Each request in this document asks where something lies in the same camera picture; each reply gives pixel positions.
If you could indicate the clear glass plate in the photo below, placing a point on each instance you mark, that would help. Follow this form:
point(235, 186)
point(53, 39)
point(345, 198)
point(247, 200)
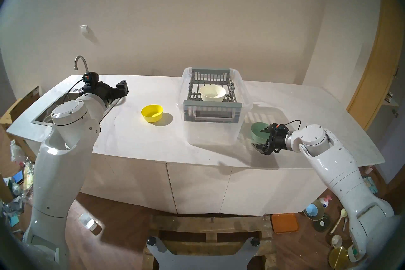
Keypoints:
point(320, 214)

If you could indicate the crumpled silver plastic wrap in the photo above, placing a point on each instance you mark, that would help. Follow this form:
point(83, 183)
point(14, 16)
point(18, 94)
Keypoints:
point(12, 206)

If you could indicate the white crumpled plastic bag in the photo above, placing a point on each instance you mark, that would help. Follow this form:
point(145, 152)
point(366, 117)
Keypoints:
point(17, 150)

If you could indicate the black round base knob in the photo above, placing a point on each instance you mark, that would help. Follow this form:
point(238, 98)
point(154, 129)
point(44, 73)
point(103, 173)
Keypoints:
point(152, 241)
point(255, 242)

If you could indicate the clear plastic container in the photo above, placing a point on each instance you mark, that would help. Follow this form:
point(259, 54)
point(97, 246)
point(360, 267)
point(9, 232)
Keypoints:
point(88, 222)

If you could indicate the yellow snack packet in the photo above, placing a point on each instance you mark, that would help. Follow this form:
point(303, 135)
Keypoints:
point(28, 174)

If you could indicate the white wall switch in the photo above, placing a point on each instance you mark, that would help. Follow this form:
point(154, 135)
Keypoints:
point(83, 29)

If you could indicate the wooden door frame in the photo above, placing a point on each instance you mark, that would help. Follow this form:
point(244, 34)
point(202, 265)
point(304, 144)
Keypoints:
point(376, 67)

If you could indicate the clear container green contents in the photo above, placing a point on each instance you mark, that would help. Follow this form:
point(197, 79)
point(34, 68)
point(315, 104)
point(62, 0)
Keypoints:
point(352, 255)

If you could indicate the mint green bowl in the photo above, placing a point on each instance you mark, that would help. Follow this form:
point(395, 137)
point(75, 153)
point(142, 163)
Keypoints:
point(258, 136)

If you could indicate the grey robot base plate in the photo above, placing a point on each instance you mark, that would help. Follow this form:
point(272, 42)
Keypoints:
point(202, 261)

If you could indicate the small blue bowl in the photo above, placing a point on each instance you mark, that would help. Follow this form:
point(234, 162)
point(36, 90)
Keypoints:
point(311, 210)

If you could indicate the brown cardboard box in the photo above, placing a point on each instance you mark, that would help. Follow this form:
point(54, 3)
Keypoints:
point(22, 105)

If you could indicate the teal sponge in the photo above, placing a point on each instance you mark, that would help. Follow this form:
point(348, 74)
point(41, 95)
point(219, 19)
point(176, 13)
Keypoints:
point(14, 220)

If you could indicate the orange plastic tray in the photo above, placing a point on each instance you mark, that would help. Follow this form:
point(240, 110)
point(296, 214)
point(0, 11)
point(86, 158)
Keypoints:
point(284, 223)

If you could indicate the small cream cup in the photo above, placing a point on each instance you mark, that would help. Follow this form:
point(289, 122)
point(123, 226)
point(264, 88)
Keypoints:
point(336, 241)

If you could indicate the gold round plate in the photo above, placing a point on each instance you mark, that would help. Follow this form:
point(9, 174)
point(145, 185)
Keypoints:
point(338, 258)

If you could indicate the clear plastic storage bin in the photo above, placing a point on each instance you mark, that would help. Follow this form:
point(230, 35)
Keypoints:
point(215, 136)

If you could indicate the white bottle pink cap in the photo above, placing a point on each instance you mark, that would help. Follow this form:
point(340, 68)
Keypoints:
point(324, 202)

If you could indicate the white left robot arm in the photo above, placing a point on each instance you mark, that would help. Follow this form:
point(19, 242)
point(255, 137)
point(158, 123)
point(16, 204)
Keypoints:
point(60, 161)

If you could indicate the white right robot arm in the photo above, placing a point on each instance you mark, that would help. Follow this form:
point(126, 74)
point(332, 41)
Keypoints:
point(335, 171)

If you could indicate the blue flat book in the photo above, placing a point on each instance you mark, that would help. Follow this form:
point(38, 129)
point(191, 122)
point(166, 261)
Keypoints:
point(18, 177)

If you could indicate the wooden pallet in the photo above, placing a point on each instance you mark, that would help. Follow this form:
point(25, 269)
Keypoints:
point(205, 223)

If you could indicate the yellow bowl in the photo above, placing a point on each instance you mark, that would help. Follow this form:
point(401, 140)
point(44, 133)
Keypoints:
point(152, 112)

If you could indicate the cream bowl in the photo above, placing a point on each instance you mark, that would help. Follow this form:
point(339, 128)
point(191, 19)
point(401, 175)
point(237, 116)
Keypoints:
point(212, 92)

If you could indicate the large cream spoon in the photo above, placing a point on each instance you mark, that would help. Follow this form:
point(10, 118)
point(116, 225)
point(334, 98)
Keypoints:
point(344, 212)

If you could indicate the brown cardboard sheet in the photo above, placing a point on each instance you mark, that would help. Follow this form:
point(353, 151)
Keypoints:
point(8, 152)

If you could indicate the dark glass plate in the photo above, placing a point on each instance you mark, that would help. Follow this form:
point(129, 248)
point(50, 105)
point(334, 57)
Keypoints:
point(322, 224)

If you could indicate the grey dish drying rack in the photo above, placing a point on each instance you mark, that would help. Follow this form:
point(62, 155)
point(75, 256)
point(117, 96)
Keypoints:
point(210, 107)

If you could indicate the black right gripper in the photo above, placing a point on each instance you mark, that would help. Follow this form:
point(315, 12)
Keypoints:
point(277, 139)

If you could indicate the chrome gooseneck faucet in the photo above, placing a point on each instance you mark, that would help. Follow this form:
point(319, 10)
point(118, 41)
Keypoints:
point(86, 65)

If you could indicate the small white spoon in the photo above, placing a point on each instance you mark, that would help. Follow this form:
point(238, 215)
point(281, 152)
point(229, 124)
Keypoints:
point(345, 224)

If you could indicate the teal noodle tray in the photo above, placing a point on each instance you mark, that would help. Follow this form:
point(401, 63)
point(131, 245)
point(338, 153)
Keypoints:
point(371, 187)

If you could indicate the white kitchen counter cabinet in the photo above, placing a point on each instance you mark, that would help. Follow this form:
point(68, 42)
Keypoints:
point(196, 184)

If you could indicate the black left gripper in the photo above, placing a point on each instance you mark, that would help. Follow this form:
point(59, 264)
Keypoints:
point(101, 92)

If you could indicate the stainless steel sink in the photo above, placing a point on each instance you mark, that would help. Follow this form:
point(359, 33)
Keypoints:
point(41, 119)

